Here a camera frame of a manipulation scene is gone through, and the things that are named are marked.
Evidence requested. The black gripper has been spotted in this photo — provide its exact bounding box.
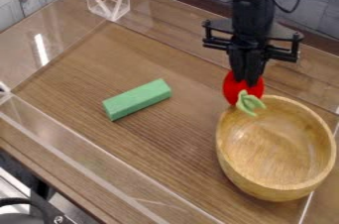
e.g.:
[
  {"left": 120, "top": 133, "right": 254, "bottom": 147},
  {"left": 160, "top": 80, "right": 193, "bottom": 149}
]
[{"left": 203, "top": 19, "right": 304, "bottom": 86}]

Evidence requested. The red toy fruit green stem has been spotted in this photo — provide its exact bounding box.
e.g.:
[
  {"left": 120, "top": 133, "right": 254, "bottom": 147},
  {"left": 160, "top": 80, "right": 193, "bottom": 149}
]
[{"left": 223, "top": 71, "right": 266, "bottom": 117}]

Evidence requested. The wooden bowl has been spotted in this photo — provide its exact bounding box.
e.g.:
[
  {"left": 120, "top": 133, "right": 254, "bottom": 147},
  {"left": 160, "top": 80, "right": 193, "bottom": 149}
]
[{"left": 216, "top": 95, "right": 336, "bottom": 202}]

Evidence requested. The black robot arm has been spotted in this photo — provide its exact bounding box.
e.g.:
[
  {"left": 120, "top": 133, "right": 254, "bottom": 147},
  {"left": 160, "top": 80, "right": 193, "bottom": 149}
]
[{"left": 203, "top": 0, "right": 303, "bottom": 86}]

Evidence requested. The green rectangular block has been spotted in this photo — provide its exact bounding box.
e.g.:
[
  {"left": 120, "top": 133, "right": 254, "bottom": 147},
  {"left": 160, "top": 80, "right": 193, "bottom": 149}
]
[{"left": 101, "top": 78, "right": 172, "bottom": 121}]

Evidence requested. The clear acrylic tray wall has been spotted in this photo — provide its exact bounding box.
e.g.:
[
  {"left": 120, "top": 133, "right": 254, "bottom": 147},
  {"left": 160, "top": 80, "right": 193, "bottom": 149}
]
[{"left": 0, "top": 0, "right": 339, "bottom": 224}]

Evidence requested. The clear acrylic corner bracket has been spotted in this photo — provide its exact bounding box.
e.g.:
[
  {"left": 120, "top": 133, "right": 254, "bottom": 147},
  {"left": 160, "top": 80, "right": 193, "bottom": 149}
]
[{"left": 85, "top": 0, "right": 131, "bottom": 22}]

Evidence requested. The black clamp with cable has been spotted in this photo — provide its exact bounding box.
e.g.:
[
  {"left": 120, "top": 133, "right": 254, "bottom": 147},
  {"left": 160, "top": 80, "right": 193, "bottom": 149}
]
[{"left": 0, "top": 192, "right": 79, "bottom": 224}]

